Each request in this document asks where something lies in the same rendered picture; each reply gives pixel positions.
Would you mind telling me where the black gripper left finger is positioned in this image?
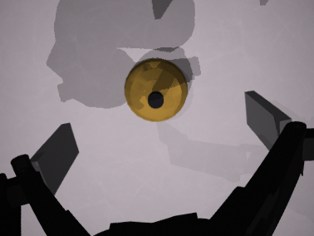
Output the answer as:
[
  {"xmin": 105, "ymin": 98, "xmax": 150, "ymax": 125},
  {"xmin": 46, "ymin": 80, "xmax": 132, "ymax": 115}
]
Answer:
[{"xmin": 0, "ymin": 123, "xmax": 90, "ymax": 236}]

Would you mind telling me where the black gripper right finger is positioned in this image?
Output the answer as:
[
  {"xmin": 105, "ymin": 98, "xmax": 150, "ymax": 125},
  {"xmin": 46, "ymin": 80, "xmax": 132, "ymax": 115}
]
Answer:
[{"xmin": 189, "ymin": 91, "xmax": 314, "ymax": 236}]

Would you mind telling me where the gold dome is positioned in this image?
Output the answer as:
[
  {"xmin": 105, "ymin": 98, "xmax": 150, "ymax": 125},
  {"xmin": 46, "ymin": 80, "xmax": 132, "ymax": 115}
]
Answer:
[{"xmin": 125, "ymin": 58, "xmax": 188, "ymax": 121}]

